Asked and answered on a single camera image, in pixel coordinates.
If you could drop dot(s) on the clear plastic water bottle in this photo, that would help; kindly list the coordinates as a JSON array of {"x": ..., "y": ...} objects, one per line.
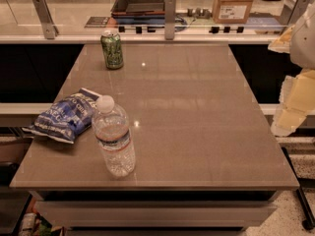
[{"x": 111, "y": 129}]

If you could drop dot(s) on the green soda can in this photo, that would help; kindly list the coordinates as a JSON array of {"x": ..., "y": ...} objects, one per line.
[{"x": 111, "y": 48}]

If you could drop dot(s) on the left metal glass bracket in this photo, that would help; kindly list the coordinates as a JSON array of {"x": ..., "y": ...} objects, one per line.
[{"x": 50, "y": 30}]

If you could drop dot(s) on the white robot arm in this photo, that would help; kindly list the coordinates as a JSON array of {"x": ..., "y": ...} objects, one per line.
[{"x": 302, "y": 46}]

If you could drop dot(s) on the middle metal glass bracket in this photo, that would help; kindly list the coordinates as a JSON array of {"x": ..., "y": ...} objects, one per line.
[{"x": 169, "y": 16}]

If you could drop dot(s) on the cardboard box with label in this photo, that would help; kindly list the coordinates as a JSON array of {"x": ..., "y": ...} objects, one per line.
[{"x": 233, "y": 3}]

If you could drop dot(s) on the white table drawer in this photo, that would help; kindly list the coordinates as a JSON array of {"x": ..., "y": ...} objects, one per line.
[{"x": 156, "y": 214}]

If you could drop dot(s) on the blue chip bag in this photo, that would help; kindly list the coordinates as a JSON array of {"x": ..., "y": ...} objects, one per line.
[{"x": 67, "y": 118}]

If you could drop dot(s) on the glass barrier panel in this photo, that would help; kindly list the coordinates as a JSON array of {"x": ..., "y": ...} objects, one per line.
[{"x": 34, "y": 21}]

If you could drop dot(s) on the metal glass bracket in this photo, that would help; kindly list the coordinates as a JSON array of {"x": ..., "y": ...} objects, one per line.
[
  {"x": 292, "y": 11},
  {"x": 169, "y": 16},
  {"x": 50, "y": 30}
]

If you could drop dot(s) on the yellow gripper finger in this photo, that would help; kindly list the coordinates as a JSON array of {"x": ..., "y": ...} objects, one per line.
[
  {"x": 297, "y": 100},
  {"x": 282, "y": 43}
]

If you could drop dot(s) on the right metal glass bracket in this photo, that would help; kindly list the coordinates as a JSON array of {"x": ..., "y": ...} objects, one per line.
[{"x": 292, "y": 11}]

